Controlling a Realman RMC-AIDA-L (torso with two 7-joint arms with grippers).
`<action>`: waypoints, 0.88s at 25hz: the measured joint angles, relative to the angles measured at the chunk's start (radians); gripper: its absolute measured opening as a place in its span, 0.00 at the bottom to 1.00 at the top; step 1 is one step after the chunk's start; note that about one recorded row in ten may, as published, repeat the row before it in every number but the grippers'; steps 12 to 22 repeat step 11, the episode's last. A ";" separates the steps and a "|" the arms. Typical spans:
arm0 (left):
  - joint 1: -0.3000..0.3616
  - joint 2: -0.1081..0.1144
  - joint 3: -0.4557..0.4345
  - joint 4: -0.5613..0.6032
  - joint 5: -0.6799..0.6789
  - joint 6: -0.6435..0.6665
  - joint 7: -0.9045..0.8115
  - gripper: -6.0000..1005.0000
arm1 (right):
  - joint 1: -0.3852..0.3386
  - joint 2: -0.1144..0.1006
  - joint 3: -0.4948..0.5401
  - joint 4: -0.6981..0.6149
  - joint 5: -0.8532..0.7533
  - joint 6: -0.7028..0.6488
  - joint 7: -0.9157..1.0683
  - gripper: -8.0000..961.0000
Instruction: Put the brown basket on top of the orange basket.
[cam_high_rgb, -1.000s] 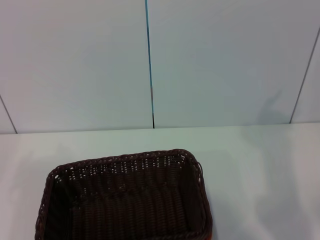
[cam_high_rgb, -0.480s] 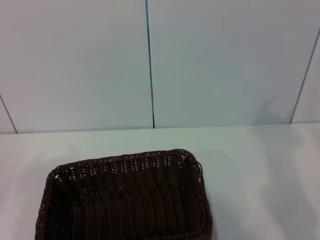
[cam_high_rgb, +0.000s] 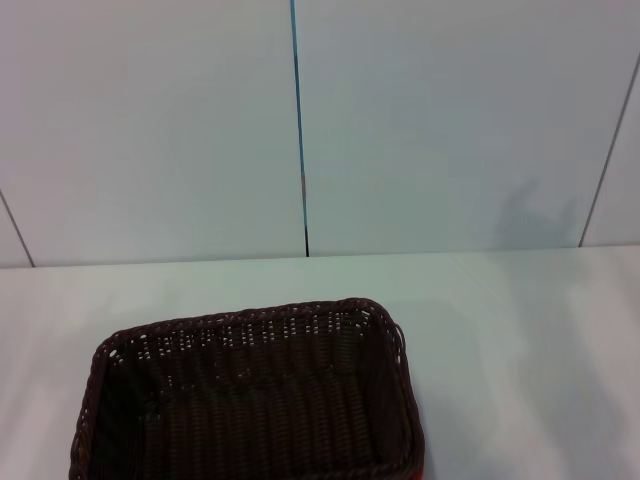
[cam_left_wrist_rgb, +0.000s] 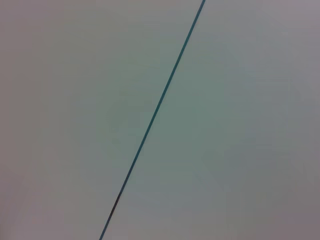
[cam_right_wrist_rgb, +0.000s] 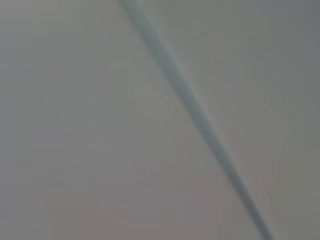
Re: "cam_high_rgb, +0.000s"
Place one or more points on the orange woven plastic basket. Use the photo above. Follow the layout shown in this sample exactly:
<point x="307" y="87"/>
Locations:
<point x="419" y="474"/>

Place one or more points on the dark brown woven basket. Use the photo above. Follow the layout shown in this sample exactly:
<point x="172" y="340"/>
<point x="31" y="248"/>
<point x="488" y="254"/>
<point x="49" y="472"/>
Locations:
<point x="250" y="400"/>

